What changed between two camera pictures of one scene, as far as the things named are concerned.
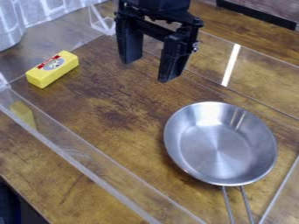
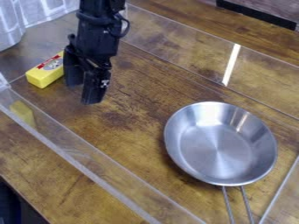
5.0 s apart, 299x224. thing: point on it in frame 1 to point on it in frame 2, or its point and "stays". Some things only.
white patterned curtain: x=20 y=14 stays
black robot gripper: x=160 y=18 to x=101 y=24
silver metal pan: x=221 y=144 stays
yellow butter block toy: x=45 y=73 stays
